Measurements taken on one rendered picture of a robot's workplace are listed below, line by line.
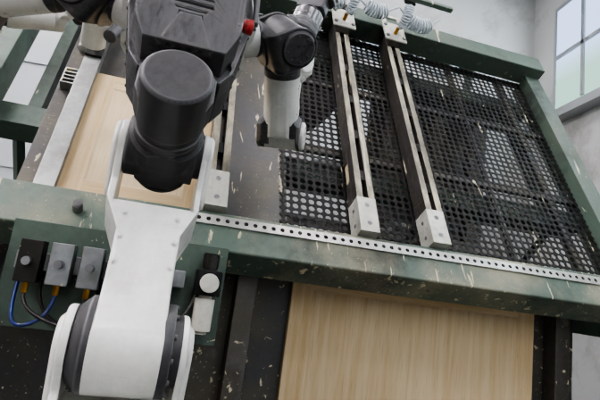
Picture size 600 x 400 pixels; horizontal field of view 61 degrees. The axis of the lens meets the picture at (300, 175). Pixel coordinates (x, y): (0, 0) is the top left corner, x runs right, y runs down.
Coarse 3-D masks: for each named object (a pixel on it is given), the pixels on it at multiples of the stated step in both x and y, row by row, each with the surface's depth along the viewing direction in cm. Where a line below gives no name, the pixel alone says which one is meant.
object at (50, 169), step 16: (96, 64) 159; (80, 80) 153; (80, 96) 149; (64, 112) 143; (80, 112) 145; (64, 128) 140; (48, 144) 135; (64, 144) 136; (48, 160) 132; (64, 160) 135; (48, 176) 129
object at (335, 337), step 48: (336, 288) 162; (288, 336) 155; (336, 336) 159; (384, 336) 164; (432, 336) 169; (480, 336) 174; (528, 336) 179; (288, 384) 152; (336, 384) 157; (384, 384) 161; (432, 384) 166; (480, 384) 171; (528, 384) 175
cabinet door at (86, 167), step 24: (96, 96) 154; (120, 96) 157; (96, 120) 148; (120, 120) 151; (72, 144) 140; (96, 144) 143; (72, 168) 135; (96, 168) 138; (96, 192) 133; (120, 192) 135; (144, 192) 137; (168, 192) 140; (192, 192) 142
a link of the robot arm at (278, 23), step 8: (272, 16) 122; (280, 16) 121; (272, 24) 119; (280, 24) 117; (288, 24) 116; (296, 24) 117; (264, 72) 125; (272, 72) 122; (296, 72) 123; (280, 80) 123; (288, 80) 123
